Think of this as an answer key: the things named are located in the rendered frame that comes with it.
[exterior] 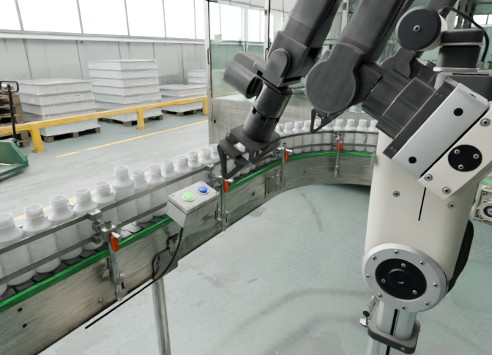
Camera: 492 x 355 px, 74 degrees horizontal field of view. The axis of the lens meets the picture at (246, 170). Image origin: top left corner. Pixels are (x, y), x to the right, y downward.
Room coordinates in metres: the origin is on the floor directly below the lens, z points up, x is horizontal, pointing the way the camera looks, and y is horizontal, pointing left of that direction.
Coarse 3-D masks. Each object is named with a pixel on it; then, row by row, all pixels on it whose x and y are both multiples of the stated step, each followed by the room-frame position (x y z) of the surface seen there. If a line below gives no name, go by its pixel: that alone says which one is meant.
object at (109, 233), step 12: (276, 156) 1.48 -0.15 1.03; (276, 168) 1.49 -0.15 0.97; (228, 180) 1.06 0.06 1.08; (276, 180) 1.48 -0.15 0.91; (72, 204) 0.79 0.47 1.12; (96, 216) 0.74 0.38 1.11; (216, 216) 1.11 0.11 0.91; (96, 228) 0.73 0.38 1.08; (108, 228) 0.71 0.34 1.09; (96, 240) 0.73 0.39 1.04; (108, 240) 0.71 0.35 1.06; (108, 264) 0.75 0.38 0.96; (120, 276) 0.72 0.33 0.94; (120, 288) 0.71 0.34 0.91; (120, 300) 0.71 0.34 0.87
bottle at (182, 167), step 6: (180, 156) 1.08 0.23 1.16; (186, 156) 1.07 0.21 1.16; (180, 162) 1.05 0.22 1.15; (186, 162) 1.05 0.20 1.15; (180, 168) 1.04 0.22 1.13; (186, 168) 1.05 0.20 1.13; (180, 174) 1.03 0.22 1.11; (180, 180) 1.03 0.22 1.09; (186, 180) 1.04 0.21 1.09; (192, 180) 1.06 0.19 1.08; (180, 186) 1.03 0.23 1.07; (186, 186) 1.04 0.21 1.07
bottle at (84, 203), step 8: (80, 192) 0.78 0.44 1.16; (88, 192) 0.77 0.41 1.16; (80, 200) 0.75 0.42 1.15; (88, 200) 0.76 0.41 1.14; (80, 208) 0.75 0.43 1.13; (88, 208) 0.75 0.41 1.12; (96, 208) 0.77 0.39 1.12; (80, 216) 0.74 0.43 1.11; (80, 224) 0.74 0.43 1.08; (88, 224) 0.75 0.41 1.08; (80, 232) 0.74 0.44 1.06; (88, 232) 0.74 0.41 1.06; (96, 232) 0.76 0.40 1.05; (88, 248) 0.74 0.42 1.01; (96, 248) 0.75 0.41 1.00
